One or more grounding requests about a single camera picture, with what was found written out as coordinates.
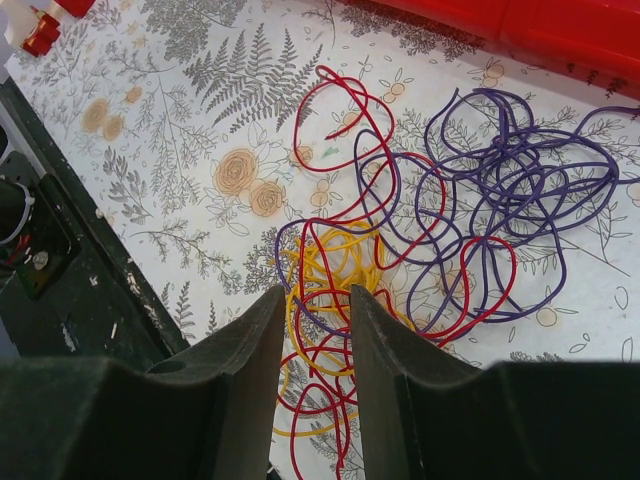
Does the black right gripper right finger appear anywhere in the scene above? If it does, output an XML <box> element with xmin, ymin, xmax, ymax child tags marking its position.
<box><xmin>350</xmin><ymin>286</ymin><xmax>639</xmax><ymax>479</ymax></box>

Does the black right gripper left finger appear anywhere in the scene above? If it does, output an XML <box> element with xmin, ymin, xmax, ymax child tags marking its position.
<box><xmin>1</xmin><ymin>285</ymin><xmax>285</xmax><ymax>479</ymax></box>

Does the purple cable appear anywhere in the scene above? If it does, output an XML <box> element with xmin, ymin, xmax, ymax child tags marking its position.
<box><xmin>273</xmin><ymin>88</ymin><xmax>640</xmax><ymax>346</ymax></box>

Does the red plastic bin middle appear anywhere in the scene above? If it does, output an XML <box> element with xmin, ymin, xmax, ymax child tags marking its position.
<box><xmin>341</xmin><ymin>0</ymin><xmax>509</xmax><ymax>40</ymax></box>

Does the red plastic bin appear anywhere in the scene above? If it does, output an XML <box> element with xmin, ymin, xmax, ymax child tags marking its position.
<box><xmin>500</xmin><ymin>0</ymin><xmax>639</xmax><ymax>82</ymax></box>
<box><xmin>341</xmin><ymin>0</ymin><xmax>509</xmax><ymax>40</ymax></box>

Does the red plastic bin right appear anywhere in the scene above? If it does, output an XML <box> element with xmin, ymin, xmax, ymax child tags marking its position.
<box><xmin>500</xmin><ymin>0</ymin><xmax>639</xmax><ymax>82</ymax></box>

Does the red white toy figure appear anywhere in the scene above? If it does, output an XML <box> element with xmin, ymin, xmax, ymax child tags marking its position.
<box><xmin>1</xmin><ymin>0</ymin><xmax>95</xmax><ymax>57</ymax></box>

